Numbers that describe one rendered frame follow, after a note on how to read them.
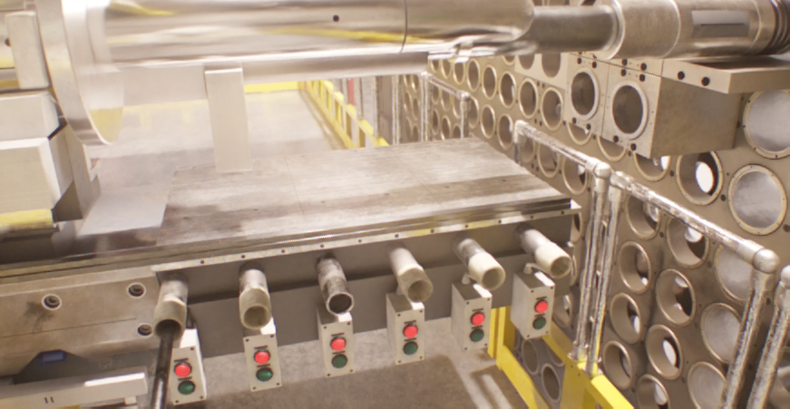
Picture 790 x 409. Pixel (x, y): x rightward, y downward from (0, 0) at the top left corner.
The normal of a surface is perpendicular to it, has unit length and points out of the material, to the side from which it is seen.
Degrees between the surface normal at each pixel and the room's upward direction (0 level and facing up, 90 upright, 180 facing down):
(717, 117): 90
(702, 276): 90
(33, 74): 90
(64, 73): 101
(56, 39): 86
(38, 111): 68
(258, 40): 109
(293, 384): 0
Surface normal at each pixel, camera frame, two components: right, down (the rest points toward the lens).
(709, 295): -0.96, 0.11
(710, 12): 0.22, -0.18
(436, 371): -0.02, -0.93
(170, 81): 0.25, 0.71
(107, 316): 0.27, 0.34
